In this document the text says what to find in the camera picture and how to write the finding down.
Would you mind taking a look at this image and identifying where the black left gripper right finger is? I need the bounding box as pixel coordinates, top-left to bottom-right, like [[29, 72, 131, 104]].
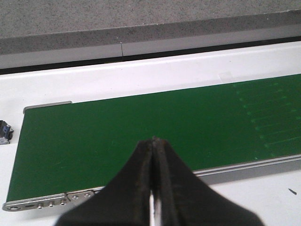
[[152, 137, 263, 226]]

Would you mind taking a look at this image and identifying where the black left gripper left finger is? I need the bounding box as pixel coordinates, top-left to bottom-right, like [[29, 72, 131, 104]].
[[56, 140, 152, 226]]

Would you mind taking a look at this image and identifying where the steel conveyor end plate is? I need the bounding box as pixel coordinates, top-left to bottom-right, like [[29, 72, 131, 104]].
[[2, 190, 95, 212]]

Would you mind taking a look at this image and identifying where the green conveyor belt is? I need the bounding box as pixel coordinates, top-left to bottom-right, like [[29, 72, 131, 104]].
[[7, 74, 301, 202]]

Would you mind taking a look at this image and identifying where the steel far end plate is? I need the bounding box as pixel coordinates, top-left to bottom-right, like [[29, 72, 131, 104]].
[[23, 101, 72, 114]]

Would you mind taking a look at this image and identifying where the grey stone counter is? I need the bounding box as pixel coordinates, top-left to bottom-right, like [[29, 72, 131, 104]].
[[0, 0, 301, 74]]

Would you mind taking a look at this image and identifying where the aluminium conveyor rail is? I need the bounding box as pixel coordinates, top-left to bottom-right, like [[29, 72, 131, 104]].
[[94, 151, 301, 192]]

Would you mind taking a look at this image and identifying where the black switch block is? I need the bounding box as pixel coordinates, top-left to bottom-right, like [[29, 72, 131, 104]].
[[0, 120, 14, 145]]

